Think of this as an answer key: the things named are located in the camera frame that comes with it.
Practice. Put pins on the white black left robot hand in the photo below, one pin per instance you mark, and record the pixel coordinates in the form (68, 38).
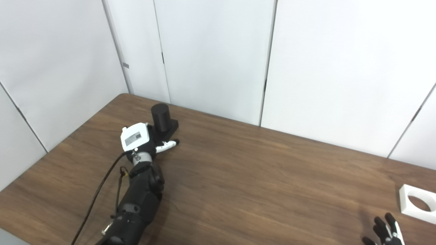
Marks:
(136, 137)

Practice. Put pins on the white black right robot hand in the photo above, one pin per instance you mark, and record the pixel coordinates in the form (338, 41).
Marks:
(386, 231)

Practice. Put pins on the black peg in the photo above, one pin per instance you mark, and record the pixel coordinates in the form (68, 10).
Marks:
(163, 119)

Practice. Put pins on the white square piece with hole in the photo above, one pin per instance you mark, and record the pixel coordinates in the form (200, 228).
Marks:
(407, 200)

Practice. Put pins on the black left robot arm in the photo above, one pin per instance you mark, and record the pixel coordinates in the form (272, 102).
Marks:
(139, 200)

